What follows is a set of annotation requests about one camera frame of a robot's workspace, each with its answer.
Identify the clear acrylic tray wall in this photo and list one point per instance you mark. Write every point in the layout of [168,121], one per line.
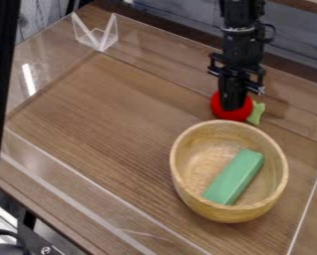
[92,119]

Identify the red plush strawberry toy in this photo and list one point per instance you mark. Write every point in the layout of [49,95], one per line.
[249,114]

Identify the light wooden bowl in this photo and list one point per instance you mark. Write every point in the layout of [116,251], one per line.
[199,154]

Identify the green rectangular block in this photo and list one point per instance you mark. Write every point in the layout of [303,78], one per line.
[229,184]

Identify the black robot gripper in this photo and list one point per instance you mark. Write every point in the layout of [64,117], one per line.
[250,81]

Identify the clear acrylic corner bracket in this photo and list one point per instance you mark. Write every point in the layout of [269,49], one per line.
[96,38]

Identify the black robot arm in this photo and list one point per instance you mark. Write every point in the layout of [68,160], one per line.
[237,65]

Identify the black table frame bracket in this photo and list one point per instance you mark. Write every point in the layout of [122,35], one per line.
[36,244]

